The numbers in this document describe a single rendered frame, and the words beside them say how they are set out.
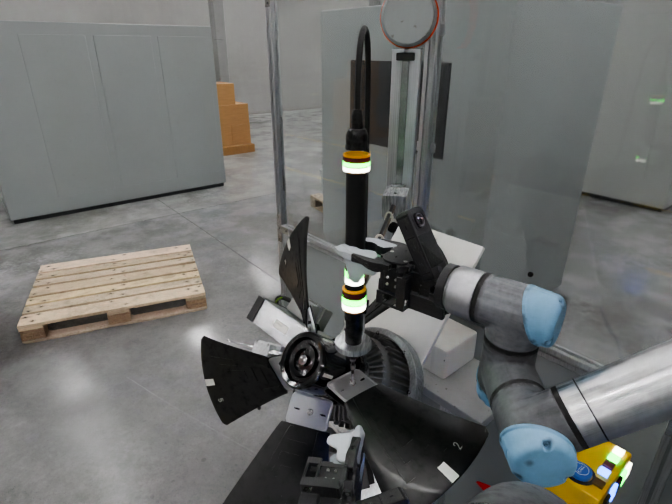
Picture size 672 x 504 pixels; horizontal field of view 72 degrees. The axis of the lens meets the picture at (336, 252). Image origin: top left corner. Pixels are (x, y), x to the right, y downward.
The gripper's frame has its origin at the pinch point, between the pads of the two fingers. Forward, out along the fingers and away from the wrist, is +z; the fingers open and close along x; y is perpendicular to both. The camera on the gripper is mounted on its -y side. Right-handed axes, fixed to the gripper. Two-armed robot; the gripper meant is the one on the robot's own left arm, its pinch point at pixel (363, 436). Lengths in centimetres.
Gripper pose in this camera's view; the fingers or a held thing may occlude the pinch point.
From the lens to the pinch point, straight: 86.9
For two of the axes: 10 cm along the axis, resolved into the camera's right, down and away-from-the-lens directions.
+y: -9.7, 0.1, 2.3
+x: 1.0, 9.2, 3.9
